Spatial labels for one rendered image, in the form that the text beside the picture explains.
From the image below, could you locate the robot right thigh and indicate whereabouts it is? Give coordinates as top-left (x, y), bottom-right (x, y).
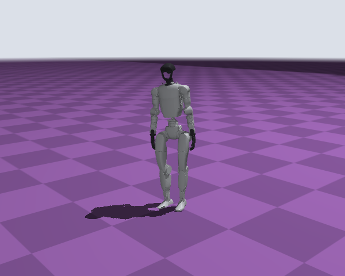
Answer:
top-left (155, 131), bottom-right (172, 175)

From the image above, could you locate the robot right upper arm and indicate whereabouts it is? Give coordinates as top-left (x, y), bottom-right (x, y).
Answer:
top-left (150, 87), bottom-right (160, 116)

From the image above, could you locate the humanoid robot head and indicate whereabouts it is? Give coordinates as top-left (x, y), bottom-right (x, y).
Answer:
top-left (160, 63), bottom-right (175, 86)

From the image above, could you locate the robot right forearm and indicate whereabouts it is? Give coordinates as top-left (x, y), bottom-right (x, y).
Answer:
top-left (149, 114), bottom-right (158, 133)

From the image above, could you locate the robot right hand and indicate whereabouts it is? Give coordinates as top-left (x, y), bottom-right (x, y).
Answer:
top-left (150, 129), bottom-right (156, 150)

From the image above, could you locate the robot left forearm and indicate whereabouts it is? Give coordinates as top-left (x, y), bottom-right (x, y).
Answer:
top-left (186, 107), bottom-right (195, 133)

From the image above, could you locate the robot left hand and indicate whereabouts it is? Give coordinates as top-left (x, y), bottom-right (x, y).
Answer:
top-left (190, 129), bottom-right (196, 151)

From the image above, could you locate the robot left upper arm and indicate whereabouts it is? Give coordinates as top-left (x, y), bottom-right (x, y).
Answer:
top-left (178, 85), bottom-right (192, 115)

